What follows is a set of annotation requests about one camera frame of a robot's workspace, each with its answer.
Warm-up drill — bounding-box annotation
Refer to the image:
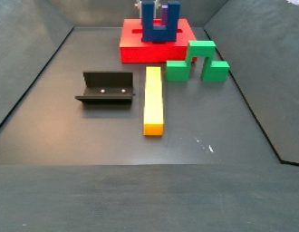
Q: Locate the black angled bracket holder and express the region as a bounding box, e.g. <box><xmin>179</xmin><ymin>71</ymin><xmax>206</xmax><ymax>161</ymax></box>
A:
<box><xmin>75</xmin><ymin>71</ymin><xmax>135</xmax><ymax>103</ymax></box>

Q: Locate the red board with cutouts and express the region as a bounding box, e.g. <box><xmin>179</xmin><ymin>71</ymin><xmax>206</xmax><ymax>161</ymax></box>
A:
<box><xmin>120</xmin><ymin>18</ymin><xmax>197</xmax><ymax>63</ymax></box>

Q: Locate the yellow long bar block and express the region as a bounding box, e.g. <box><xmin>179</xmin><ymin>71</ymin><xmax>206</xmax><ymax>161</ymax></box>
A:
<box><xmin>145</xmin><ymin>66</ymin><xmax>165</xmax><ymax>136</ymax></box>

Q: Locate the blue U-shaped block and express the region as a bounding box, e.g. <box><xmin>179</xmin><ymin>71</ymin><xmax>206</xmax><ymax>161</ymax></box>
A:
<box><xmin>142</xmin><ymin>0</ymin><xmax>181</xmax><ymax>42</ymax></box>

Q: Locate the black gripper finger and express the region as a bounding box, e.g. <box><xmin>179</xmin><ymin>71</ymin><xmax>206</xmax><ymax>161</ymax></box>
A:
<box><xmin>154</xmin><ymin>0</ymin><xmax>162</xmax><ymax>9</ymax></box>

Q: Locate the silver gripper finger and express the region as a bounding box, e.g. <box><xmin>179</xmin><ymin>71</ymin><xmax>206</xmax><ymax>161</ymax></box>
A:
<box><xmin>135</xmin><ymin>0</ymin><xmax>143</xmax><ymax>9</ymax></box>

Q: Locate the green stepped block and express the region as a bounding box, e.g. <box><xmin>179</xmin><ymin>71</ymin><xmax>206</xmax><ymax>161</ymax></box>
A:
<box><xmin>166</xmin><ymin>40</ymin><xmax>231</xmax><ymax>82</ymax></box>

